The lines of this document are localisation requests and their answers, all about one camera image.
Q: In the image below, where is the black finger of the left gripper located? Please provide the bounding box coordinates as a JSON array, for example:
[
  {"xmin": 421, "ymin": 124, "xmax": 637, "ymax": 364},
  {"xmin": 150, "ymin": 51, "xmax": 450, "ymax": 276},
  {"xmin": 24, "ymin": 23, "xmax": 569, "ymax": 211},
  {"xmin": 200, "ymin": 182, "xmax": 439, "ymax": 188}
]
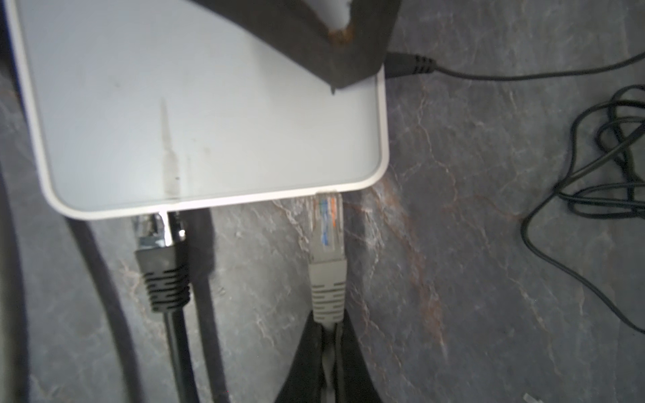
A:
[{"xmin": 196, "ymin": 0, "xmax": 401, "ymax": 89}]

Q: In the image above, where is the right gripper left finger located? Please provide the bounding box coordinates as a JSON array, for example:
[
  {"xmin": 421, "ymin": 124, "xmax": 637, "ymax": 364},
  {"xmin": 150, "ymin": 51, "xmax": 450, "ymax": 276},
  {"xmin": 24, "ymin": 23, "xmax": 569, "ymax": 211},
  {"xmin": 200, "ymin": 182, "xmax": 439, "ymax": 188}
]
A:
[{"xmin": 275, "ymin": 312, "xmax": 324, "ymax": 403}]

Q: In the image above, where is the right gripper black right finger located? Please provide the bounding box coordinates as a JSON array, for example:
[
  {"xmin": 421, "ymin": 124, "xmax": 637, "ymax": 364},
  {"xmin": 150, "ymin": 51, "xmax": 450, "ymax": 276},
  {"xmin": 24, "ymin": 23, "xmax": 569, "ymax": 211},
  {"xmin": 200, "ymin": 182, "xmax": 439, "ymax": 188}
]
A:
[{"xmin": 334, "ymin": 317, "xmax": 382, "ymax": 403}]

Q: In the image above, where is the grey ethernet cable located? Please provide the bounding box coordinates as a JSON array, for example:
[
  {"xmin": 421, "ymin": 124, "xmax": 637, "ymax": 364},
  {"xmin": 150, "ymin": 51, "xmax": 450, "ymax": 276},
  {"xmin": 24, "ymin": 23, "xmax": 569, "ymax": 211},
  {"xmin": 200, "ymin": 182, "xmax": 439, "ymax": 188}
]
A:
[{"xmin": 306, "ymin": 190, "xmax": 349, "ymax": 403}]

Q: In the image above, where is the black ethernet cable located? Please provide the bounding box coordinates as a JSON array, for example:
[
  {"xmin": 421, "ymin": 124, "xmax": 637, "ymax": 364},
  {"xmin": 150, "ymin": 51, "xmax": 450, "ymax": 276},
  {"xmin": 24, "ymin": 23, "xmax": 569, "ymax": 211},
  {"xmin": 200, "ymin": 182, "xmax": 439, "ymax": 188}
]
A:
[{"xmin": 130, "ymin": 211, "xmax": 202, "ymax": 403}]

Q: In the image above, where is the white network switch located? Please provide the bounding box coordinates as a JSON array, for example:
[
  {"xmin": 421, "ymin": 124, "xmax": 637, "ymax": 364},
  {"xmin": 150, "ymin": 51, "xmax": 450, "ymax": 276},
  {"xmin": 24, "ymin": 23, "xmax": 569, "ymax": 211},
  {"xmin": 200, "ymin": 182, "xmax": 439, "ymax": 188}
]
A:
[{"xmin": 4, "ymin": 1, "xmax": 390, "ymax": 220}]

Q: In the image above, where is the black power adapter cable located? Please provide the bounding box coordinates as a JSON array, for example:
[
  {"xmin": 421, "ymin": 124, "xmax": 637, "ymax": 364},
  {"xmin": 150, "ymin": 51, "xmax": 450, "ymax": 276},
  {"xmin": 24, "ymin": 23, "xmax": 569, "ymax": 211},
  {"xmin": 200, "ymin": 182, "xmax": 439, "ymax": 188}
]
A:
[{"xmin": 384, "ymin": 49, "xmax": 645, "ymax": 334}]

